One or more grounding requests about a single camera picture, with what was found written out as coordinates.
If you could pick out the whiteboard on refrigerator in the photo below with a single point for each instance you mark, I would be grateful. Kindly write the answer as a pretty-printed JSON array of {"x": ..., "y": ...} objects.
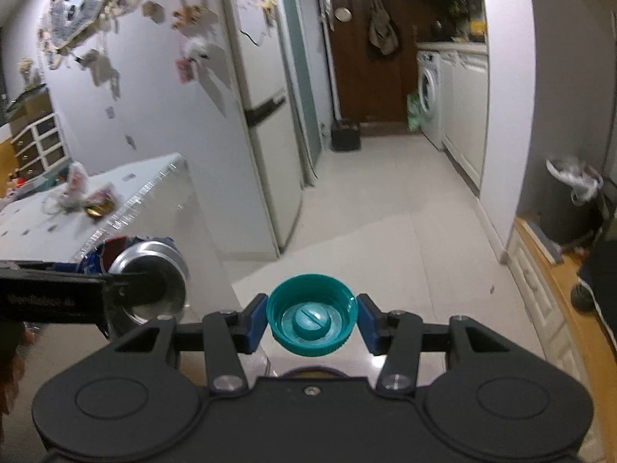
[{"x": 248, "y": 0}]

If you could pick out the pink white wrapper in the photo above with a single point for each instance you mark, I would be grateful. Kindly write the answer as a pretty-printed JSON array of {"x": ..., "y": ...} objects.
[{"x": 74, "y": 185}]

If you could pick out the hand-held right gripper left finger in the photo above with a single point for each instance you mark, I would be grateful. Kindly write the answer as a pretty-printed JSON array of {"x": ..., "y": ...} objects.
[{"x": 255, "y": 323}]

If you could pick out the glass sliding door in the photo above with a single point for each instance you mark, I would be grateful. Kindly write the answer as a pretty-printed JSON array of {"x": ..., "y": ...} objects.
[{"x": 299, "y": 82}]

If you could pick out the white refrigerator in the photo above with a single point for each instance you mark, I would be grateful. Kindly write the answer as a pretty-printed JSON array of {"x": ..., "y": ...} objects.
[{"x": 262, "y": 154}]

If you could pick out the group of small wall ornaments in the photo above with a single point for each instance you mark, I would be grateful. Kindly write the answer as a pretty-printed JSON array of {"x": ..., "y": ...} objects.
[{"x": 185, "y": 17}]

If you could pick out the white washing machine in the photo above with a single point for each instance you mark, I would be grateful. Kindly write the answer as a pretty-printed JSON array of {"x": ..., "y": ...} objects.
[{"x": 431, "y": 101}]

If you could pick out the hanging fabric bag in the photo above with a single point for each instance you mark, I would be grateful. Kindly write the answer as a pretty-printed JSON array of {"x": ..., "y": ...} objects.
[{"x": 383, "y": 29}]

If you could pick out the white plastic drawer unit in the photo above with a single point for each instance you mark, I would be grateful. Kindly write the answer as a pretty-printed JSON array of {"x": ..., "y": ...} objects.
[{"x": 41, "y": 142}]

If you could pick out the teal bottle cap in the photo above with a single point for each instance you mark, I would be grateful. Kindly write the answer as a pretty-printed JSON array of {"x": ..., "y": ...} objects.
[{"x": 313, "y": 323}]

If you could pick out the wooden bench with white drawers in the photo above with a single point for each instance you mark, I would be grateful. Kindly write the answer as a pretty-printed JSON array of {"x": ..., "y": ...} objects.
[{"x": 540, "y": 308}]

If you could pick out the cardboard box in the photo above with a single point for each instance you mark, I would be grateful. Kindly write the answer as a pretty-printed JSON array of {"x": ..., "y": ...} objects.
[{"x": 29, "y": 103}]

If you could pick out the green plastic bag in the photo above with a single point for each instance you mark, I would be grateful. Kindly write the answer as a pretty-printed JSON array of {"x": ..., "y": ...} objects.
[{"x": 414, "y": 113}]

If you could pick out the brown wooden door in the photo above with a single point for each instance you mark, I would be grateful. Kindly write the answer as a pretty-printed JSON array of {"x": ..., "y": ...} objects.
[{"x": 356, "y": 82}]

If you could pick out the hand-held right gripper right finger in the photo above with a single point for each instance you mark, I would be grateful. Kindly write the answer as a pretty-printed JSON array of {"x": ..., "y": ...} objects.
[{"x": 369, "y": 328}]

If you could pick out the person's dark clothing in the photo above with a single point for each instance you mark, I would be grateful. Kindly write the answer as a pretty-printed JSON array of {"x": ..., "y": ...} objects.
[{"x": 602, "y": 279}]

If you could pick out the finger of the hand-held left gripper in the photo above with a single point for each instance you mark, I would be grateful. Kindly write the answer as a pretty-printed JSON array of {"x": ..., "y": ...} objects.
[{"x": 135, "y": 283}]

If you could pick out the black crate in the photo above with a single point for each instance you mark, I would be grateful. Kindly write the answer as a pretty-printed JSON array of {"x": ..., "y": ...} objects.
[{"x": 345, "y": 137}]

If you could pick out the white kitchen cabinets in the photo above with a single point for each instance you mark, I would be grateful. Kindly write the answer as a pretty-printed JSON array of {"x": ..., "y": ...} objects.
[{"x": 465, "y": 115}]

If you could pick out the yellow container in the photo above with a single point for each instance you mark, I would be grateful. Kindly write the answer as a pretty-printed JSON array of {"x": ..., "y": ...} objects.
[{"x": 478, "y": 26}]

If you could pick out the white table with silver edge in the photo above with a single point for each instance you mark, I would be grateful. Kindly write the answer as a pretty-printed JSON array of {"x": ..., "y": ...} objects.
[{"x": 207, "y": 231}]

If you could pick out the round metal plate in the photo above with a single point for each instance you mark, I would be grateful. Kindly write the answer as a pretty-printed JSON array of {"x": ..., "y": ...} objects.
[{"x": 343, "y": 13}]

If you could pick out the grey bin with white bag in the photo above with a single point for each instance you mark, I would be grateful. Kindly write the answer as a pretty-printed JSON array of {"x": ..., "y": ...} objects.
[{"x": 561, "y": 212}]

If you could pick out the crushed blue drink can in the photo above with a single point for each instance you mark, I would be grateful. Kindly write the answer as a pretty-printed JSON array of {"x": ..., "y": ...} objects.
[{"x": 164, "y": 260}]

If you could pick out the large round wall decoration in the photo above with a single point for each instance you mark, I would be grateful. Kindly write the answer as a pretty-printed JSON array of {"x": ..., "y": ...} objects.
[{"x": 77, "y": 5}]

